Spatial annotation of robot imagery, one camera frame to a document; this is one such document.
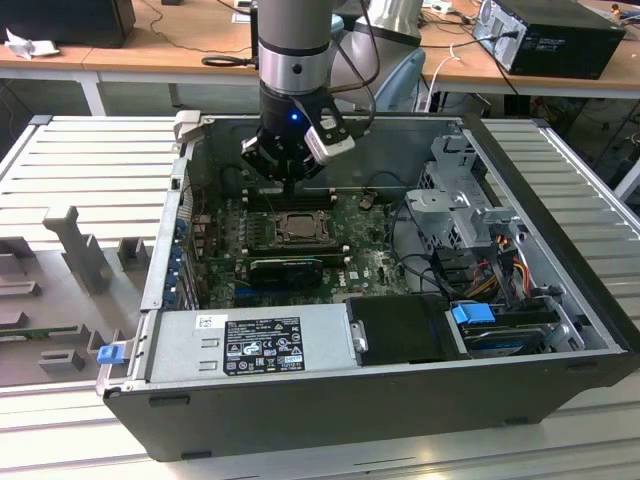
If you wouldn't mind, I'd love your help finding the black RAM slot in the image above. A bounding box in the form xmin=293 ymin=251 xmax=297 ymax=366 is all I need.
xmin=248 ymin=187 xmax=333 ymax=195
xmin=248 ymin=202 xmax=333 ymax=211
xmin=248 ymin=192 xmax=333 ymax=200
xmin=248 ymin=248 xmax=346 ymax=258
xmin=248 ymin=197 xmax=333 ymax=205
xmin=248 ymin=245 xmax=341 ymax=253

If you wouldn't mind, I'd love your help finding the crumpled white paper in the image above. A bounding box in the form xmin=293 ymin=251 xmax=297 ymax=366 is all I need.
xmin=3 ymin=27 xmax=61 ymax=61

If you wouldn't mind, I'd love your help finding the coloured power wire bundle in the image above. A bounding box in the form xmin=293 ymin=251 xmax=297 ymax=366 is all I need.
xmin=469 ymin=260 xmax=535 ymax=297

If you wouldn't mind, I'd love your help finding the grey metal drive cage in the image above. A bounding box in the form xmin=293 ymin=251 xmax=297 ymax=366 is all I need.
xmin=404 ymin=134 xmax=526 ymax=251

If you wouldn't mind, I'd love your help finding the white cable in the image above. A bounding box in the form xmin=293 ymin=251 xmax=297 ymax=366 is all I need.
xmin=427 ymin=44 xmax=464 ymax=114

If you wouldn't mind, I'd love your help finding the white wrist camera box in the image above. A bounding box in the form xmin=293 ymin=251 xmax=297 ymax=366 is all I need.
xmin=304 ymin=117 xmax=356 ymax=166

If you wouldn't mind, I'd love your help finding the green motherboard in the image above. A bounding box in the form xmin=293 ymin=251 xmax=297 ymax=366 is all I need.
xmin=199 ymin=192 xmax=416 ymax=309

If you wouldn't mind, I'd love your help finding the hard disk blue carrier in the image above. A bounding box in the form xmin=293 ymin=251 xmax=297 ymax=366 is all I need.
xmin=449 ymin=299 xmax=551 ymax=359

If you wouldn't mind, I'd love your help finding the black cable bundle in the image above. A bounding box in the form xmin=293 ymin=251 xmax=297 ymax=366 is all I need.
xmin=389 ymin=199 xmax=481 ymax=301

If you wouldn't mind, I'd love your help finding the large black box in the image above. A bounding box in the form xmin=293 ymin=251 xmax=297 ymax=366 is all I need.
xmin=0 ymin=0 xmax=136 ymax=50

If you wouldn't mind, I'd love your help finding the black desktop PC tower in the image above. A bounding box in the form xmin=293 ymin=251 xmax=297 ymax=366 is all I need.
xmin=472 ymin=0 xmax=627 ymax=81

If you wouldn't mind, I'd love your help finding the CPU socket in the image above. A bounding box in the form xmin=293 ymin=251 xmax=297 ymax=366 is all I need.
xmin=272 ymin=209 xmax=335 ymax=247

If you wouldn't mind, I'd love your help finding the black plastic shroud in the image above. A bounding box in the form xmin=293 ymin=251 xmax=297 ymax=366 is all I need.
xmin=344 ymin=293 xmax=471 ymax=366

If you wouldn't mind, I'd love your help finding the black open PC case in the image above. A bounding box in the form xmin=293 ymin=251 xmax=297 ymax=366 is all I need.
xmin=94 ymin=110 xmax=640 ymax=464

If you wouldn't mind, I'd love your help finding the black graphics card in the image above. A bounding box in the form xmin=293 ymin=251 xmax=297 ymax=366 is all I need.
xmin=248 ymin=257 xmax=324 ymax=289

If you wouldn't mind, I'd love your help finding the metal socket cover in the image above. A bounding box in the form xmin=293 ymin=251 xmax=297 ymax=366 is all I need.
xmin=273 ymin=211 xmax=332 ymax=246

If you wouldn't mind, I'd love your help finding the grey parts rack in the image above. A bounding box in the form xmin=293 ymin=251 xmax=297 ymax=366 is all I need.
xmin=0 ymin=204 xmax=156 ymax=389

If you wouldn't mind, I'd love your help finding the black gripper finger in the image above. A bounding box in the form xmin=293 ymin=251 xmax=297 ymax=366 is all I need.
xmin=241 ymin=135 xmax=291 ymax=205
xmin=288 ymin=149 xmax=327 ymax=205

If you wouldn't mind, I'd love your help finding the metal disk bay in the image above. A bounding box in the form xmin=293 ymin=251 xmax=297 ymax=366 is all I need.
xmin=444 ymin=287 xmax=589 ymax=361

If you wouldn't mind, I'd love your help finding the grey power supply unit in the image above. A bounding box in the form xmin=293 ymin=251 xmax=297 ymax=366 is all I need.
xmin=147 ymin=302 xmax=359 ymax=384

